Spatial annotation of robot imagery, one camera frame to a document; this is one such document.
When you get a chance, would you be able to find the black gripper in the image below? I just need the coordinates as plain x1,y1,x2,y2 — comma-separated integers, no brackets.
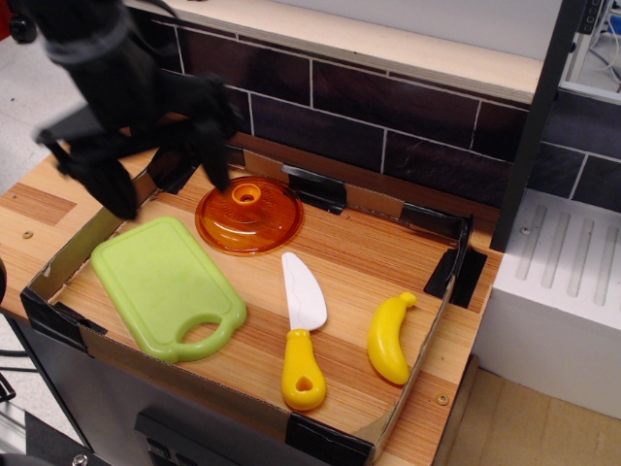
36,43,233,219

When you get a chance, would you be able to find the yellow white toy knife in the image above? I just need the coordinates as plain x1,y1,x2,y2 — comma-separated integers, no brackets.
281,252,327,412

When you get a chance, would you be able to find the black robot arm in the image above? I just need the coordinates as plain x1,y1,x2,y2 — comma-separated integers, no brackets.
23,1,239,219

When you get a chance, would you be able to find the green plastic cutting board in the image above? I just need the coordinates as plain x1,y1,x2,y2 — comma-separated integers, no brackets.
90,216,247,363

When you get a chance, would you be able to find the orange transparent pot lid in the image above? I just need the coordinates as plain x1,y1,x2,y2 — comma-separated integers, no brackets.
195,176,304,255

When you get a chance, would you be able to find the light wooden shelf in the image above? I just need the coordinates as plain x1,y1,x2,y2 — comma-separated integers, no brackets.
125,0,544,106

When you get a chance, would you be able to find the yellow toy banana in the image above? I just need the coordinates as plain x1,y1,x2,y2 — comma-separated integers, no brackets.
367,292,417,385

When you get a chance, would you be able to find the white toy sink drainboard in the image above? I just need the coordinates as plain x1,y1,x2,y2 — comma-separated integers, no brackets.
473,190,620,418

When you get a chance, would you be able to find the dark vertical post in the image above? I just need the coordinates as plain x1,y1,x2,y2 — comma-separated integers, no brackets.
490,0,586,252

